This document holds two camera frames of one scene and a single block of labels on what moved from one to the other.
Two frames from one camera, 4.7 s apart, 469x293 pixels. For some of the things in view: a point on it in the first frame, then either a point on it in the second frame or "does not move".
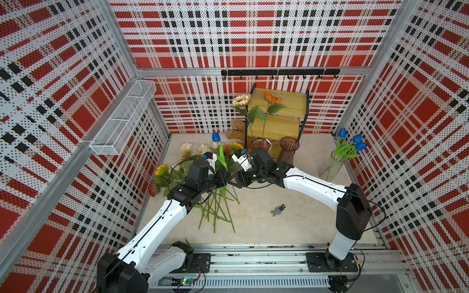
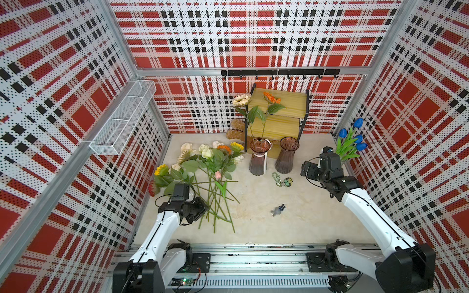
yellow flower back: x=236 y=146 does not move
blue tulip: x=358 y=146 does not move
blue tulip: x=357 y=138 does not move
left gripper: x=221 y=180 → x=202 y=208
